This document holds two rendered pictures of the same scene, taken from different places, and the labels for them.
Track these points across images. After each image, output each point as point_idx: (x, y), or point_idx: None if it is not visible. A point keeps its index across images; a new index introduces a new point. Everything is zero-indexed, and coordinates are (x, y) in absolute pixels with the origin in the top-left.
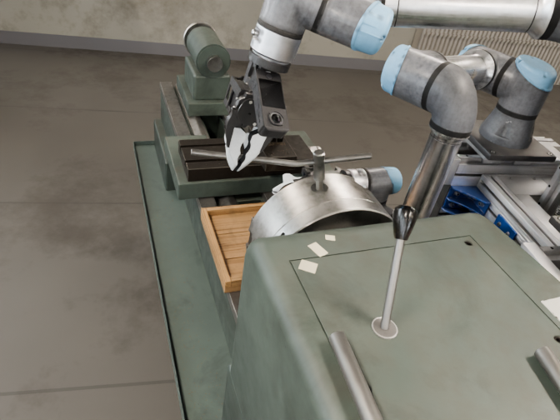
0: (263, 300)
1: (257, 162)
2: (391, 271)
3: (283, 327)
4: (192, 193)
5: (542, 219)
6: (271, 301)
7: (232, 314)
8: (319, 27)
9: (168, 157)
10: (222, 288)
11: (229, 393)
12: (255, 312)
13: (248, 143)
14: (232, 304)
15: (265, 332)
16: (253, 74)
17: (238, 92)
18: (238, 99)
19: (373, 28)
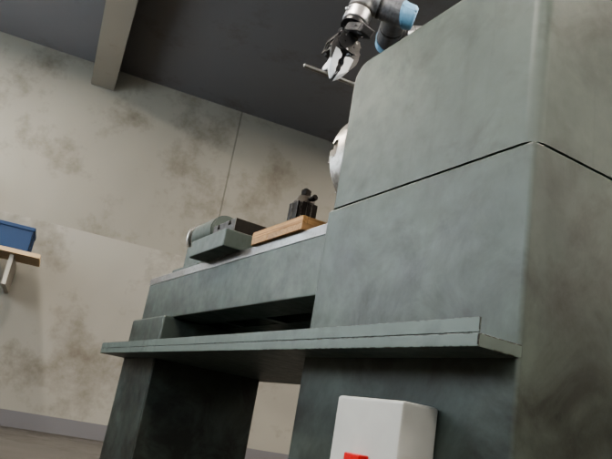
0: (382, 61)
1: (345, 80)
2: None
3: (404, 37)
4: (237, 242)
5: None
6: (390, 47)
7: (311, 240)
8: (382, 5)
9: (201, 243)
10: (289, 255)
11: (332, 232)
12: (372, 86)
13: (341, 65)
14: (312, 228)
15: (386, 73)
16: (347, 24)
17: (337, 34)
18: (339, 32)
19: (411, 5)
